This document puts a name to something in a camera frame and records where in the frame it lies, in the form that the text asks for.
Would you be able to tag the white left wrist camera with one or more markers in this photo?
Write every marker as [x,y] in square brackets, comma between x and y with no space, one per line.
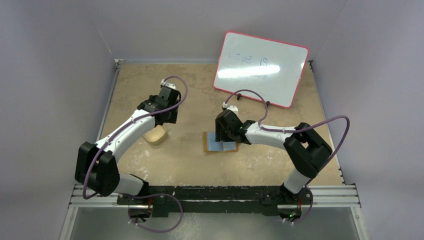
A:
[164,83]

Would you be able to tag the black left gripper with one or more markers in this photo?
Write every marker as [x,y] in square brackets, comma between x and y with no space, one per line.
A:
[172,119]

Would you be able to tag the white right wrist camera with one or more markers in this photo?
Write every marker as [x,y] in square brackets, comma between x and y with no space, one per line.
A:
[233,108]

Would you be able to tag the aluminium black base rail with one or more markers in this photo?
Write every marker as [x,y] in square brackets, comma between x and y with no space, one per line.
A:
[266,200]

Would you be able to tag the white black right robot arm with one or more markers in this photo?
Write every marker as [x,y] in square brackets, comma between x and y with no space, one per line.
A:
[308,151]

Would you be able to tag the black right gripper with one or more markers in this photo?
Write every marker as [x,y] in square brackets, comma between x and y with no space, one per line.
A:
[220,129]

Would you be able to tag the orange leather card holder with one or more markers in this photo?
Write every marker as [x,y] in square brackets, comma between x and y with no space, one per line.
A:
[211,145]

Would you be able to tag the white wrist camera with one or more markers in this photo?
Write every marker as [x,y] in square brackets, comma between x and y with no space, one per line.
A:
[233,108]
[164,83]

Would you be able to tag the pink framed whiteboard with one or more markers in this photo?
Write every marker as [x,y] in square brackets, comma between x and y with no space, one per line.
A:
[264,68]

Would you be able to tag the beige oval tray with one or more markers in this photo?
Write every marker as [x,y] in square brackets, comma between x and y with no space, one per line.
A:
[156,135]

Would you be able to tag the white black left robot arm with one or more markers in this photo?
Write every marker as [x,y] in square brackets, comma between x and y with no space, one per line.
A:
[97,163]

